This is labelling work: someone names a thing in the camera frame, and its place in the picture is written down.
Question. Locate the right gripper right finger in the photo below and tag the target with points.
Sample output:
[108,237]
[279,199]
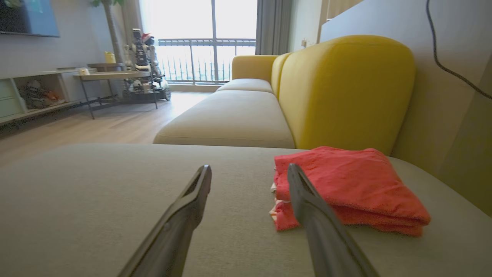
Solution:
[326,238]

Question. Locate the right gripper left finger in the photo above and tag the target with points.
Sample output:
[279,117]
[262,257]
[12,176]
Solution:
[173,234]

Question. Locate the red shirt with white trim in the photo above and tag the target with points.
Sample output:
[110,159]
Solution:
[282,219]
[346,173]

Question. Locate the large grey sofa seat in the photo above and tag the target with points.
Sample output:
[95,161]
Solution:
[96,192]

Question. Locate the grey sofa seat cushion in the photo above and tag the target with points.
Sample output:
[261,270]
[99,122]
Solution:
[230,119]
[246,85]

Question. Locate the yellow sofa back cushion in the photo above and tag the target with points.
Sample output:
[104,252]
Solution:
[346,92]
[278,77]

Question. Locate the light table with dark legs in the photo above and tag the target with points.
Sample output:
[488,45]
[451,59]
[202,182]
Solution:
[115,75]

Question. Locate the white black wheeled robot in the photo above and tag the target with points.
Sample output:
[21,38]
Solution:
[144,61]

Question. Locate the metal balcony railing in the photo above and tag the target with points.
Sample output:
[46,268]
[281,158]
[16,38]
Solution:
[200,57]

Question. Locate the yellow sofa armrest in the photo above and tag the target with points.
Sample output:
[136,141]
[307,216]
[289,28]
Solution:
[251,67]

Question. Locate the small white table item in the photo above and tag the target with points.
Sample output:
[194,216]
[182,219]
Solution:
[83,71]

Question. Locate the yellow cup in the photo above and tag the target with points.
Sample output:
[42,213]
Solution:
[110,57]

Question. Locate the pile of items in console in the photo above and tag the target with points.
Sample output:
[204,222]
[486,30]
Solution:
[38,96]

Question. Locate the indoor plant trunk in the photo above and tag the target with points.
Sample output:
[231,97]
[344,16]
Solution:
[113,34]

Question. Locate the white television console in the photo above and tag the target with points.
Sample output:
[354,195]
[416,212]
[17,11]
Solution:
[7,96]

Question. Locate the grey curtain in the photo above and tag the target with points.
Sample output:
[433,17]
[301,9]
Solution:
[273,27]

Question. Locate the black flat television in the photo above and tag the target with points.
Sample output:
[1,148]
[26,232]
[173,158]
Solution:
[27,17]

